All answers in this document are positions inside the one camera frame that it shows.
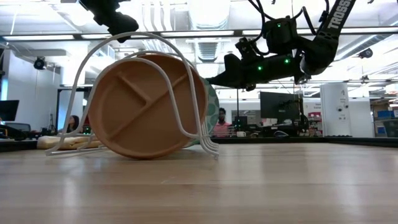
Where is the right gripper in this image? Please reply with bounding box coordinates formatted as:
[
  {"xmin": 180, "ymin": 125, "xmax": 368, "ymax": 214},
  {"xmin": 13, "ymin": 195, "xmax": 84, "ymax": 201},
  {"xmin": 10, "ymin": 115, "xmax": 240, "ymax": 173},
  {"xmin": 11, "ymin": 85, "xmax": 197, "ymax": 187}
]
[{"xmin": 204, "ymin": 52, "xmax": 309, "ymax": 91}]

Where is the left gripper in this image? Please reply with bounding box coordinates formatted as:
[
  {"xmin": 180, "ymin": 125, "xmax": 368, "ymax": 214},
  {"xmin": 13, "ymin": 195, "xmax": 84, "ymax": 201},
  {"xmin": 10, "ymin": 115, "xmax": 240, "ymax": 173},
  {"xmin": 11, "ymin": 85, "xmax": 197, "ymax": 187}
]
[{"xmin": 78, "ymin": 0, "xmax": 140, "ymax": 44}]

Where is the white teal leaf plate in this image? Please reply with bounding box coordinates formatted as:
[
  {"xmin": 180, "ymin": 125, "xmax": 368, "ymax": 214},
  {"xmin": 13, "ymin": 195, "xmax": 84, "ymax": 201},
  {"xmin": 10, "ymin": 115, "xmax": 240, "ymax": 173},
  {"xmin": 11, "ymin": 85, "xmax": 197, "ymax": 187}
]
[{"xmin": 183, "ymin": 77, "xmax": 221, "ymax": 149}]

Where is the tan divided plate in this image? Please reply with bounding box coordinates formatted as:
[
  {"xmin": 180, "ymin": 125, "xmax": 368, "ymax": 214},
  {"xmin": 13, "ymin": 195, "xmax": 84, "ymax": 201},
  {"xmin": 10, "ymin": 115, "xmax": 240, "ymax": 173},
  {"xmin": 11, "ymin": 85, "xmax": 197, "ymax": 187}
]
[{"xmin": 88, "ymin": 52, "xmax": 208, "ymax": 160}]

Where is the black computer monitor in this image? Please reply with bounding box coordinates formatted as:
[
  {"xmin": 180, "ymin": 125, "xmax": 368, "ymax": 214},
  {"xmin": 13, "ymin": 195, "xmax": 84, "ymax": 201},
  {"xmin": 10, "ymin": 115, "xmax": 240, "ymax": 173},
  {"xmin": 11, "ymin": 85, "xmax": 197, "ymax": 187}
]
[
  {"xmin": 259, "ymin": 91, "xmax": 304, "ymax": 124},
  {"xmin": 0, "ymin": 100, "xmax": 20, "ymax": 122}
]

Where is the person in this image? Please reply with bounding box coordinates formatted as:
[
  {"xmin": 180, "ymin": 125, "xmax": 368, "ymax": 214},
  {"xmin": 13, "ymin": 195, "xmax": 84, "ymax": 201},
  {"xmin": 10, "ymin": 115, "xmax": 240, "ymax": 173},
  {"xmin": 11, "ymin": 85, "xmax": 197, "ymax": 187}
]
[
  {"xmin": 213, "ymin": 107, "xmax": 233, "ymax": 138},
  {"xmin": 63, "ymin": 114, "xmax": 81, "ymax": 134}
]

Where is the white cabinet with knobs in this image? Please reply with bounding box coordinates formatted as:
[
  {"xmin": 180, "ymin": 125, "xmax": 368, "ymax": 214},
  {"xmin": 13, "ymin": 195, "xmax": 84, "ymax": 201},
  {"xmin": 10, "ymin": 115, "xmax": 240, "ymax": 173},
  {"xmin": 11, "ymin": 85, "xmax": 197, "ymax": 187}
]
[{"xmin": 320, "ymin": 82, "xmax": 353, "ymax": 137}]

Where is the beige wooden rack base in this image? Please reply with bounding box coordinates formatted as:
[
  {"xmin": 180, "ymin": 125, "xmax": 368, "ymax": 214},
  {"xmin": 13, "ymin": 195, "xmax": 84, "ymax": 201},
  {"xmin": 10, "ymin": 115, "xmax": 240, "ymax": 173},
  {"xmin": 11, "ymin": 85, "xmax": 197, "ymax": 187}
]
[{"xmin": 36, "ymin": 135, "xmax": 102, "ymax": 151}]

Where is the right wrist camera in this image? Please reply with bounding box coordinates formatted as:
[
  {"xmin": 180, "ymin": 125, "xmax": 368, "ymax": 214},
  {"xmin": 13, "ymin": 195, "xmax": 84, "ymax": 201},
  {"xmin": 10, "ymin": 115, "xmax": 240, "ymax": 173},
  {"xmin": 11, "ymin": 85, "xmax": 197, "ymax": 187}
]
[{"xmin": 234, "ymin": 36, "xmax": 265, "ymax": 62}]

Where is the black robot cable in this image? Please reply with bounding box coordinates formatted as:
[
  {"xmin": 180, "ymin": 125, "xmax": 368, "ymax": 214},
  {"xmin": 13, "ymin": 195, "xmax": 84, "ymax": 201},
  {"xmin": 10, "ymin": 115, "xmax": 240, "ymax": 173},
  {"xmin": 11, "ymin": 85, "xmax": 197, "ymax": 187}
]
[{"xmin": 247, "ymin": 0, "xmax": 271, "ymax": 22}]

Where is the white wire dish rack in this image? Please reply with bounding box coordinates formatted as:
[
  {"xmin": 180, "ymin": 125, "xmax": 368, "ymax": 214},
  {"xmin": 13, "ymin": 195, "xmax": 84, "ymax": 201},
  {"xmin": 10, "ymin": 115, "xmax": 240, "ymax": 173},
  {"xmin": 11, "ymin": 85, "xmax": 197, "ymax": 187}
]
[{"xmin": 45, "ymin": 30, "xmax": 220, "ymax": 160}]

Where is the black metal frame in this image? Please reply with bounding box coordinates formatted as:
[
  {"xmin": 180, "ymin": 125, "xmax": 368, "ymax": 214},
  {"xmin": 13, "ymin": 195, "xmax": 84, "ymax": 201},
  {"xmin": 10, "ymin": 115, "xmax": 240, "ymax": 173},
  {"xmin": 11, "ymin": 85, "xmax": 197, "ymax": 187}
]
[{"xmin": 55, "ymin": 86, "xmax": 90, "ymax": 134}]

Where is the black table frame rail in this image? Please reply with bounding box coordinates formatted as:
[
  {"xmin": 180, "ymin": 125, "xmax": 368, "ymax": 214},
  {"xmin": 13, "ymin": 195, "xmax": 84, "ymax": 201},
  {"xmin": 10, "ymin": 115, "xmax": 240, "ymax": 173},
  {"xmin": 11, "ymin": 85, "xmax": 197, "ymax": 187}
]
[{"xmin": 0, "ymin": 136, "xmax": 398, "ymax": 153}]

